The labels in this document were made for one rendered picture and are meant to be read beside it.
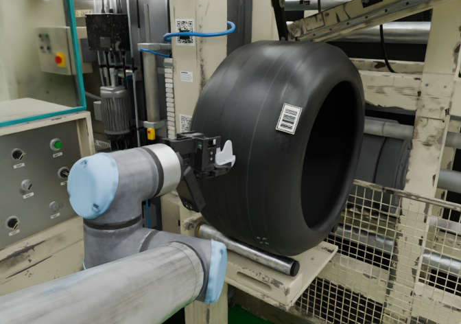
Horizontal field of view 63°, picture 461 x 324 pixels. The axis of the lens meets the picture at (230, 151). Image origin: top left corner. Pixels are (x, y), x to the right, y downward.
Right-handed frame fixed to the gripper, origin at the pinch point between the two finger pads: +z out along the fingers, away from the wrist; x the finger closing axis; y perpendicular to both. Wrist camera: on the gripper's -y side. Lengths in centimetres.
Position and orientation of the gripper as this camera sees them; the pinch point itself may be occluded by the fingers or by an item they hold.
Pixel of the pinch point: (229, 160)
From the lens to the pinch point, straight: 84.8
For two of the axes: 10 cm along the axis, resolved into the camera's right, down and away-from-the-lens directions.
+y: 0.7, -9.7, -2.3
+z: 5.9, -1.5, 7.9
